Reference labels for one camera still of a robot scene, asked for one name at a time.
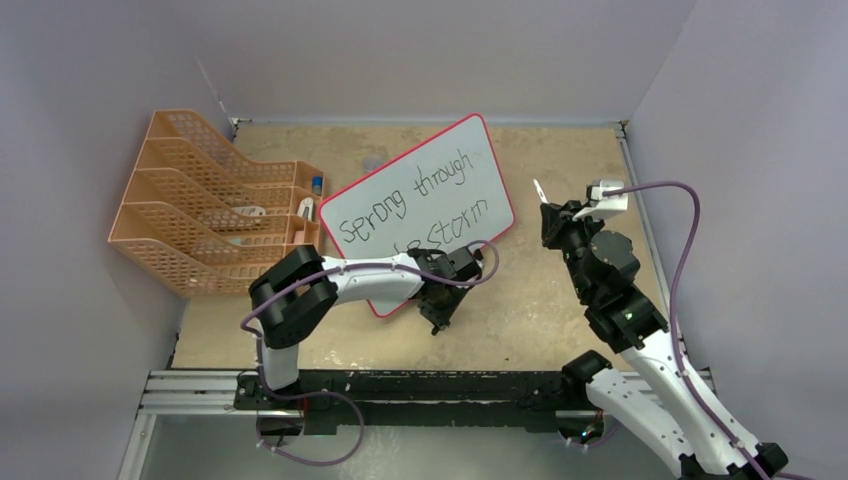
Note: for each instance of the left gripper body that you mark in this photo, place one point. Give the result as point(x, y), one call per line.
point(443, 306)

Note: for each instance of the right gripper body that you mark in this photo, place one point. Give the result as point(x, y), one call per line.
point(569, 235)

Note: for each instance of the red-framed whiteboard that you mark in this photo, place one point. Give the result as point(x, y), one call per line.
point(442, 194)

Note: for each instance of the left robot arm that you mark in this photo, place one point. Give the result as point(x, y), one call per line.
point(291, 298)

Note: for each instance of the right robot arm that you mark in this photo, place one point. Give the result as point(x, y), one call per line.
point(682, 422)

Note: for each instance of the clear jar of clips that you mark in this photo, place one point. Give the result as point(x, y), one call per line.
point(372, 162)

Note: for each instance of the white stapler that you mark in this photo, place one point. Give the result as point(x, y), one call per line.
point(306, 208)

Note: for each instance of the blue capped glue stick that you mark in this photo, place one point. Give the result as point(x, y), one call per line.
point(317, 185)

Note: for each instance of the orange plastic file organizer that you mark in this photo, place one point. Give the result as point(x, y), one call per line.
point(202, 217)

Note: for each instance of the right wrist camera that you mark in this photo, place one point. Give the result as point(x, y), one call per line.
point(604, 200)

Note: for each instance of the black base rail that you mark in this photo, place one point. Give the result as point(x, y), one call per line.
point(323, 400)

